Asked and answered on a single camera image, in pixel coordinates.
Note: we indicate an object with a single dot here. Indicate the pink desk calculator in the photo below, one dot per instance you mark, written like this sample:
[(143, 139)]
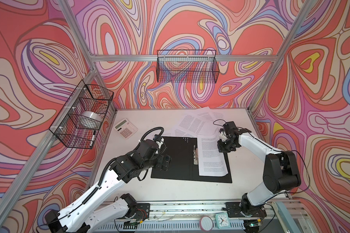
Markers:
[(125, 128)]

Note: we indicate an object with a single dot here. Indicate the printed paper sheet far stack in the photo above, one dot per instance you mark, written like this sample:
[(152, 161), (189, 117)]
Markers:
[(198, 122)]

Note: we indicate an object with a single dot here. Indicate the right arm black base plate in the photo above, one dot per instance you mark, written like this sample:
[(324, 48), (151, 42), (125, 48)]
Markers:
[(236, 209)]

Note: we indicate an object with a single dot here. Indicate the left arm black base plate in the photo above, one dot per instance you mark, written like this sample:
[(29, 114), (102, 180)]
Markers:
[(138, 212)]

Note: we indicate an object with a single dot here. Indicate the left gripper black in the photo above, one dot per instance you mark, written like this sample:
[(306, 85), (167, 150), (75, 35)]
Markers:
[(166, 162)]

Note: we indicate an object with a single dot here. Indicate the light blue bar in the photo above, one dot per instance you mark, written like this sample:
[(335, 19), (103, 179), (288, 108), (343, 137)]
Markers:
[(287, 218)]

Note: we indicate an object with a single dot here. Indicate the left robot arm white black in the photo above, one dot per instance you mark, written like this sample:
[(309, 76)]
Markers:
[(86, 215)]

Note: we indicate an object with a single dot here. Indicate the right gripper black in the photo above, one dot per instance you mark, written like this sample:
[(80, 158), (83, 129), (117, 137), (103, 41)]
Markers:
[(221, 149)]

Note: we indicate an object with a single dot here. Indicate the black wire basket wall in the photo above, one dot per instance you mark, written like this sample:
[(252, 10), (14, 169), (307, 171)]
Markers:
[(74, 130), (187, 66)]

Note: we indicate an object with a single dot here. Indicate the red folder black inside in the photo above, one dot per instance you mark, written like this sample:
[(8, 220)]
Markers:
[(182, 167)]

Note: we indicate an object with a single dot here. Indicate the small teal alarm clock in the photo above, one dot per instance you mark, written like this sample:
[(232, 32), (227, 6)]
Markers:
[(222, 220)]

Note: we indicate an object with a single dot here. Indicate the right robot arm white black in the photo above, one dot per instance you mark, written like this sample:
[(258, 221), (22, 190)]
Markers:
[(280, 171)]

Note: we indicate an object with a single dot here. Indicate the black wire basket left wall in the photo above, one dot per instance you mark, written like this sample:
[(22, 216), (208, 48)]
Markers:
[(74, 130)]

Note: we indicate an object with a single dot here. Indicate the round pink white disc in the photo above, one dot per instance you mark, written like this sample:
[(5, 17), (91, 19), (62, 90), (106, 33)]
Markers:
[(206, 224)]

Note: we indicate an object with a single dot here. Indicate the metal folder clip mechanism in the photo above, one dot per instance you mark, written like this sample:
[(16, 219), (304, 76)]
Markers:
[(195, 155)]

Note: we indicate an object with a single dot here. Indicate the black wire basket back wall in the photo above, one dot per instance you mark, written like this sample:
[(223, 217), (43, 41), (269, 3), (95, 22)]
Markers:
[(187, 66)]

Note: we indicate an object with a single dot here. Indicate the white tape roll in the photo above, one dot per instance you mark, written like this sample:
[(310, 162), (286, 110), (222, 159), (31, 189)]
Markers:
[(92, 115)]

